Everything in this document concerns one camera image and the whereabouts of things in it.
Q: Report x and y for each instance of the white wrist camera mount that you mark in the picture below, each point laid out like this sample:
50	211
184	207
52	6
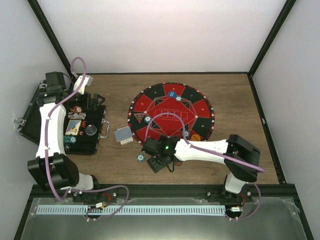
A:
81	83

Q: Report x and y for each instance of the mixed chips in case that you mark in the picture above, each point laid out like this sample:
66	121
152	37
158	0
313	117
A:
77	113

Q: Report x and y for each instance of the blue small blind button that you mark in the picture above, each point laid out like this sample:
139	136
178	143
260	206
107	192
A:
172	94

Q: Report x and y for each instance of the blue green poker chip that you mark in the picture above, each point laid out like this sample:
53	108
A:
178	98
186	134
147	119

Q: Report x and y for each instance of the orange big blind button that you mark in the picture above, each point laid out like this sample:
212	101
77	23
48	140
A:
195	137

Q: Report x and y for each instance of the round red black poker mat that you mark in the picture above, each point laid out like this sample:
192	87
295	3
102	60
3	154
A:
170	118

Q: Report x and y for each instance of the black poker set case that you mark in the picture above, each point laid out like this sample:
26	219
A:
93	105

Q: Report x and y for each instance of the black dealer button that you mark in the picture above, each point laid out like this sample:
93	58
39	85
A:
91	130

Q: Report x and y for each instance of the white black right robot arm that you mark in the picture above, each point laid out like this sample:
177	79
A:
238	155

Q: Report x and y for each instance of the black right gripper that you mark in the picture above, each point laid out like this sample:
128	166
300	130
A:
155	167

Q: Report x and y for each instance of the card deck in case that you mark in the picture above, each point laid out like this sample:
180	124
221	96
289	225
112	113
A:
73	127

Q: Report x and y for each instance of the light blue slotted rail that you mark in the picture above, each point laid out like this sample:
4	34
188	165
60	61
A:
139	210

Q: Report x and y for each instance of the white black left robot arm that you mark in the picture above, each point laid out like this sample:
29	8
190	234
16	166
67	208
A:
51	168

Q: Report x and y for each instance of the teal chip in case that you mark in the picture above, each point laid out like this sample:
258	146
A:
69	139

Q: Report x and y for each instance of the playing card deck box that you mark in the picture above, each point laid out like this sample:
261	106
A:
123	135

